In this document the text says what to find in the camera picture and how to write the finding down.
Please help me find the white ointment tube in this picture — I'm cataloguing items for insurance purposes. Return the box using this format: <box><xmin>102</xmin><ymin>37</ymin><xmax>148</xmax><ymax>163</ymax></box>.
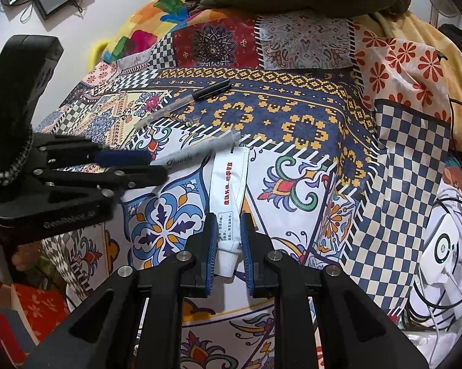
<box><xmin>209</xmin><ymin>147</ymin><xmax>250</xmax><ymax>278</ymax></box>

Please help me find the patchwork patterned bed quilt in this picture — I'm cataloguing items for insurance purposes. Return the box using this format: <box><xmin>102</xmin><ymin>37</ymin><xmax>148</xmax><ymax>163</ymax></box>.
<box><xmin>34</xmin><ymin>11</ymin><xmax>453</xmax><ymax>369</ymax></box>

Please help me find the red floral gift bag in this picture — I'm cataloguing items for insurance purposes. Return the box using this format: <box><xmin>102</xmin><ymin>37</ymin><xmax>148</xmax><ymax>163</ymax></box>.
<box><xmin>0</xmin><ymin>284</ymin><xmax>69</xmax><ymax>367</ymax></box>

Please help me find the colourful block blanket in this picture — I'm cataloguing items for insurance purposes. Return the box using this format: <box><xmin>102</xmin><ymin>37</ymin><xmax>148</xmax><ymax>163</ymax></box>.
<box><xmin>101</xmin><ymin>0</ymin><xmax>193</xmax><ymax>64</ymax></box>

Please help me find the yellow floral bedsheet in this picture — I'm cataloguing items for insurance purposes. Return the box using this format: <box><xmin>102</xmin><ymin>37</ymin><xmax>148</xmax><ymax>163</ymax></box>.
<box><xmin>353</xmin><ymin>12</ymin><xmax>462</xmax><ymax>152</ymax></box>

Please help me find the white standing fan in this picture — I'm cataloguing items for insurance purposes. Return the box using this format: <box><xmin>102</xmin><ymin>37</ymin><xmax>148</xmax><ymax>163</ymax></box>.
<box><xmin>429</xmin><ymin>0</ymin><xmax>461</xmax><ymax>28</ymax></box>

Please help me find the white charger with cables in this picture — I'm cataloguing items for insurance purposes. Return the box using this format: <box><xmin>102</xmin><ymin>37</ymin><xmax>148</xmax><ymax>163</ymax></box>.
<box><xmin>403</xmin><ymin>188</ymin><xmax>462</xmax><ymax>331</ymax></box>

